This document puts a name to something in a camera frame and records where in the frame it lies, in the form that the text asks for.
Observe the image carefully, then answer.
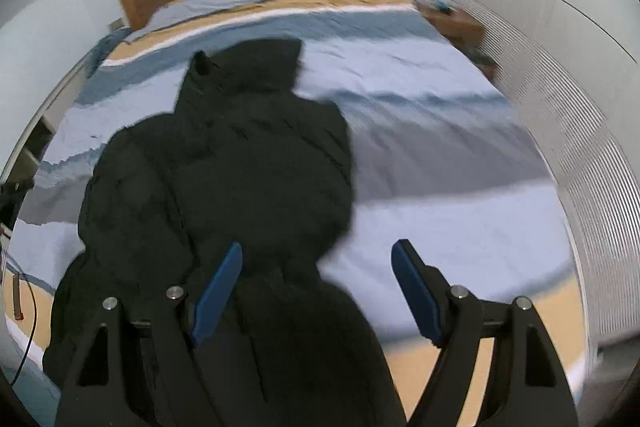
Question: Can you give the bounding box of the black puffer coat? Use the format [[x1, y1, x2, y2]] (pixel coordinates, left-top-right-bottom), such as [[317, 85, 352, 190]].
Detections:
[[43, 38, 406, 426]]

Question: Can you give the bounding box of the blue crumpled cloth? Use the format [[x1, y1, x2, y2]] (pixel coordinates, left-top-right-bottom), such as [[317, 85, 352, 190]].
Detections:
[[85, 26, 132, 77]]

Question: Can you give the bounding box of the striped bed duvet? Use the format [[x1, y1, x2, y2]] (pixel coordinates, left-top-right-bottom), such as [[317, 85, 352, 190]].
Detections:
[[1, 0, 572, 426]]

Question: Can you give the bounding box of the right wooden nightstand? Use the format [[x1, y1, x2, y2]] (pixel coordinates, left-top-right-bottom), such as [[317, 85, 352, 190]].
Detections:
[[416, 3, 485, 49]]

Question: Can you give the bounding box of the white wardrobe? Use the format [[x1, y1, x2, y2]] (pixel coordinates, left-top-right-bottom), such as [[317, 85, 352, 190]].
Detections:
[[461, 0, 639, 346]]

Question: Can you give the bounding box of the wall switch plate left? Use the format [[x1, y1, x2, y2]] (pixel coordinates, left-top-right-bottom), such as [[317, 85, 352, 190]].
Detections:
[[108, 18, 124, 31]]

